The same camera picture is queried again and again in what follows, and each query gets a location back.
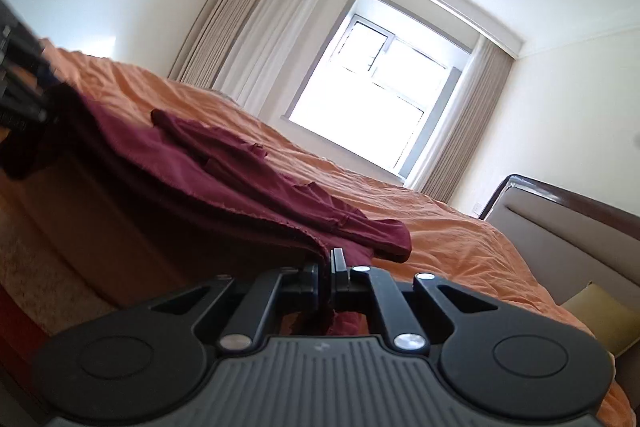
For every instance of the red bed frame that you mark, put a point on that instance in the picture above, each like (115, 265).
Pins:
(17, 337)

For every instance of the white wall socket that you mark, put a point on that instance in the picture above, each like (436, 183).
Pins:
(477, 207)

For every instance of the orange bed sheet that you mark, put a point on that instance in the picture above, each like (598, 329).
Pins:
(450, 237)

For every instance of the padded headboard with wooden frame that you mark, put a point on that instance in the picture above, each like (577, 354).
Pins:
(575, 237)

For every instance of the window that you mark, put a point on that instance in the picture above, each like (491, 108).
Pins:
(380, 87)

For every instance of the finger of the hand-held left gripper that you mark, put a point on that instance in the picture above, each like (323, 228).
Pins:
(30, 72)

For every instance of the beige curtain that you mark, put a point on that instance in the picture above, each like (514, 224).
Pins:
(225, 17)
(480, 132)

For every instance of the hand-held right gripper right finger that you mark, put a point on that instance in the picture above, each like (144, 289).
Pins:
(339, 268)

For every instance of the maroon long-sleeve shirt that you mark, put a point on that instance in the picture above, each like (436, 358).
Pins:
(210, 177)

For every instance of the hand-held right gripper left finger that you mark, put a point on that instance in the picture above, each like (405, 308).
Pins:
(312, 282)

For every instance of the white sheer curtain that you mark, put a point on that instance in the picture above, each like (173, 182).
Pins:
(450, 122)
(280, 32)

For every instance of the yellow pillow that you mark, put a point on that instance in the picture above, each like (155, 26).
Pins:
(597, 314)

